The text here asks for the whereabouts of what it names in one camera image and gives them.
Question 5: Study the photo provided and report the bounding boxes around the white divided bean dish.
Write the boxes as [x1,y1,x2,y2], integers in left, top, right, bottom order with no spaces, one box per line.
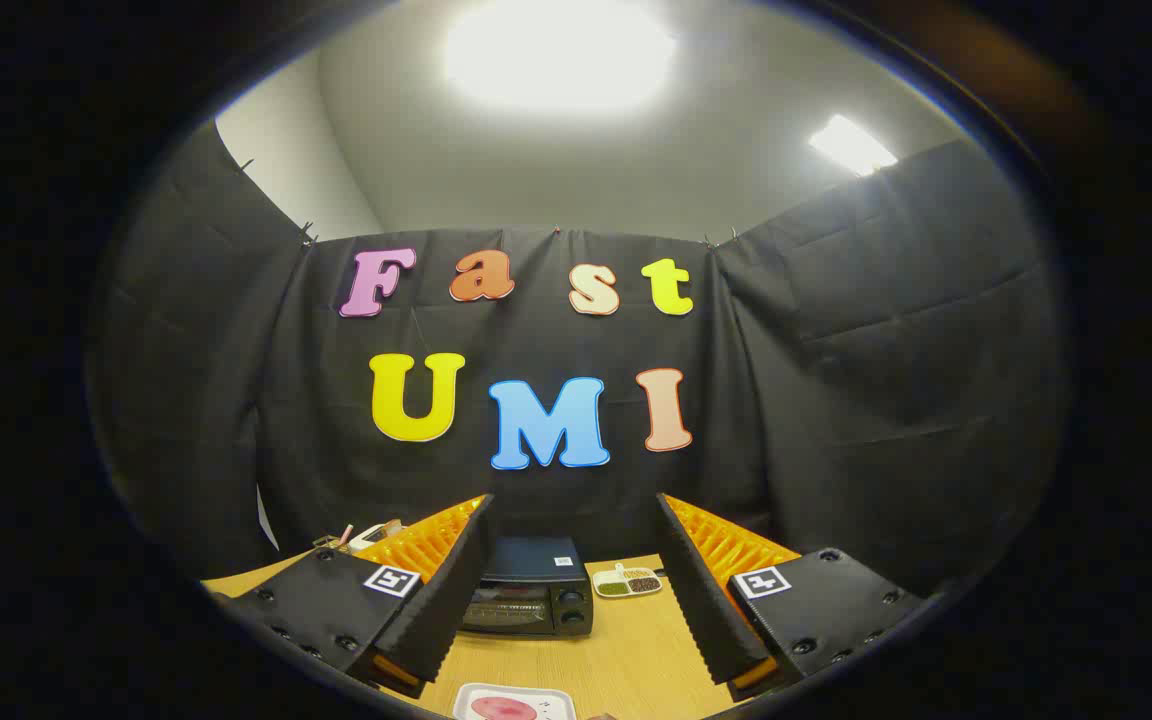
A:
[592,563,664,600]

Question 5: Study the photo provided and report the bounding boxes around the small ceiling light panel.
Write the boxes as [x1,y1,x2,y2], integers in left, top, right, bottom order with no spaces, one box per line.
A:
[808,113,899,178]

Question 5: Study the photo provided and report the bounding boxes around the large ceiling light panel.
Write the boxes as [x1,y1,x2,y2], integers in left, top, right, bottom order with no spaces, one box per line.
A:
[441,0,682,116]

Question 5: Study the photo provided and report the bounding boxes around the white square plate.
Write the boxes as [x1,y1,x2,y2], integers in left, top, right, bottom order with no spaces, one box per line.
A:
[453,683,577,720]

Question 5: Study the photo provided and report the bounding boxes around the black backdrop cloth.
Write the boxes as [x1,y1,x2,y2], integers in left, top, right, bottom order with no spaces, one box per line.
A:
[86,120,1072,601]

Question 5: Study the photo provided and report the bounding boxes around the white bread toaster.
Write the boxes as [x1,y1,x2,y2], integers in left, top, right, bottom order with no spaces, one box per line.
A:
[348,519,405,553]

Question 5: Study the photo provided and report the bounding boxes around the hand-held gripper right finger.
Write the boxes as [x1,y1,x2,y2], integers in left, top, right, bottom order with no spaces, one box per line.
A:
[656,492,927,701]

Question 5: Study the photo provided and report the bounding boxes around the black toaster oven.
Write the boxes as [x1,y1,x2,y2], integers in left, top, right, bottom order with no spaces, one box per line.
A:
[458,536,595,639]

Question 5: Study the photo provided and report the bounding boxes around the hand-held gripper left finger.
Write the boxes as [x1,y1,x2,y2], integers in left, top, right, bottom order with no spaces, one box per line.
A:
[211,493,497,699]

